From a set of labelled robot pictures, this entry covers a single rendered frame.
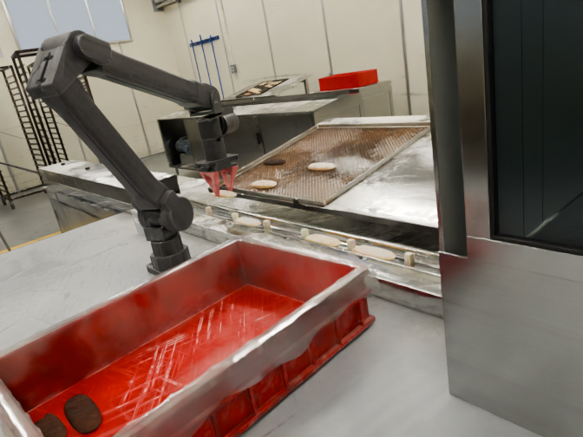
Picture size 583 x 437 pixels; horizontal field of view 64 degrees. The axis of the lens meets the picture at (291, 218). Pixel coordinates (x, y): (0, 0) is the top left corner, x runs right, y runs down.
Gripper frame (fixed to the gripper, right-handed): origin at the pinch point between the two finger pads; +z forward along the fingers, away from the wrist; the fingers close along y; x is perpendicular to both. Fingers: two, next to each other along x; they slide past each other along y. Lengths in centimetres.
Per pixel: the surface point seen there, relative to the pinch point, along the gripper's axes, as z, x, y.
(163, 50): -88, 699, 353
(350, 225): 10.7, -30.5, 15.5
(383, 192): 2.4, -38.6, 19.2
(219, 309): 10.8, -36.2, -27.5
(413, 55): -17, 193, 371
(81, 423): 10, -47, -56
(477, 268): -7, -84, -23
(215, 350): 11, -47, -35
